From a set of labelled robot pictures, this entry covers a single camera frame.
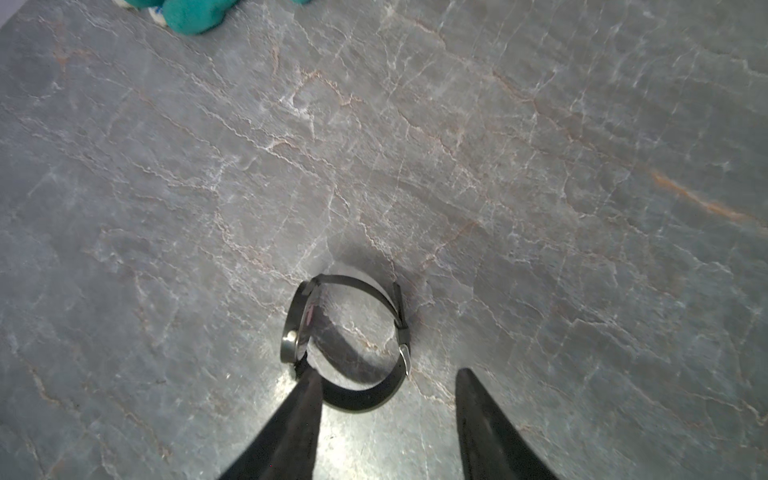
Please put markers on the black round-face watch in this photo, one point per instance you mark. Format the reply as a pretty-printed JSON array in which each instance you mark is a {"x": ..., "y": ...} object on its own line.
[{"x": 296, "y": 335}]

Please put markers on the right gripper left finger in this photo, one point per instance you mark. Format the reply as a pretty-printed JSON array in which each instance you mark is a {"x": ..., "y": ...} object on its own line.
[{"x": 286, "y": 446}]

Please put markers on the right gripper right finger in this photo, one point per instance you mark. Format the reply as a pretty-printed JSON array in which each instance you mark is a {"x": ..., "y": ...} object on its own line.
[{"x": 490, "y": 446}]

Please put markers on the green work glove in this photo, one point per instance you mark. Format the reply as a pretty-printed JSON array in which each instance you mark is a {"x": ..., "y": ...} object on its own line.
[{"x": 188, "y": 17}]

